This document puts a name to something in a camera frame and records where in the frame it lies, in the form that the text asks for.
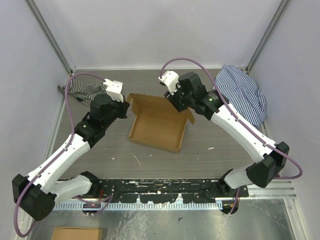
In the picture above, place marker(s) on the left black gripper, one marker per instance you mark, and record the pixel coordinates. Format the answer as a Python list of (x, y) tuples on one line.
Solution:
[(124, 106)]

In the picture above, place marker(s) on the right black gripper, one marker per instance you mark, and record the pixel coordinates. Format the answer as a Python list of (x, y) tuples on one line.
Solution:
[(172, 99)]

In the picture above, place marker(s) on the brown cardboard box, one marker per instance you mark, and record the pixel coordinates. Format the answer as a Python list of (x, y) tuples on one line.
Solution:
[(157, 123)]

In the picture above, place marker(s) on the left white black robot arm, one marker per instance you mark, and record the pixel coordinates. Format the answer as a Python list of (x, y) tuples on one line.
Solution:
[(38, 192)]

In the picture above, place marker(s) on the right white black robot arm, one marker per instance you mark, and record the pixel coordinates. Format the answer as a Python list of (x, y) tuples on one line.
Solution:
[(267, 155)]

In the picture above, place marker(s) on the small cardboard box foreground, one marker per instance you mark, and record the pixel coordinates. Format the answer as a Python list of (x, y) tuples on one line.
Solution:
[(74, 233)]

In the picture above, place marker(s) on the black white striped cloth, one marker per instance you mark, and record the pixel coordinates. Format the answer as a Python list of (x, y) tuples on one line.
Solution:
[(84, 91)]

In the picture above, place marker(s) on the blue white striped cloth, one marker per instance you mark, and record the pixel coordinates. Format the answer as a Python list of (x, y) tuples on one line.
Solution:
[(243, 92)]

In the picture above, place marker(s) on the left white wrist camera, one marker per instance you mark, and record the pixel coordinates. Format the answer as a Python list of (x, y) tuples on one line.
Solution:
[(114, 89)]

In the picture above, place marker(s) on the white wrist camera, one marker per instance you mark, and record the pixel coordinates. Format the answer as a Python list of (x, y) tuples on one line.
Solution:
[(114, 89), (169, 79)]

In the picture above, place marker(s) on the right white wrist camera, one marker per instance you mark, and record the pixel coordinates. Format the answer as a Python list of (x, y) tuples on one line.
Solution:
[(169, 79)]

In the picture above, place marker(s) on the left aluminium frame post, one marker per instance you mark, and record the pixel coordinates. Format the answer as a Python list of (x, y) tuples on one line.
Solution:
[(42, 15)]

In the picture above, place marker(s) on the aluminium frame post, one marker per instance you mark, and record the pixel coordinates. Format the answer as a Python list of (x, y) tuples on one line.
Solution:
[(279, 12), (42, 15)]

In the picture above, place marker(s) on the right aluminium frame post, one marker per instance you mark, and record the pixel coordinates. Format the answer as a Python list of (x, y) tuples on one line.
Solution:
[(279, 12)]

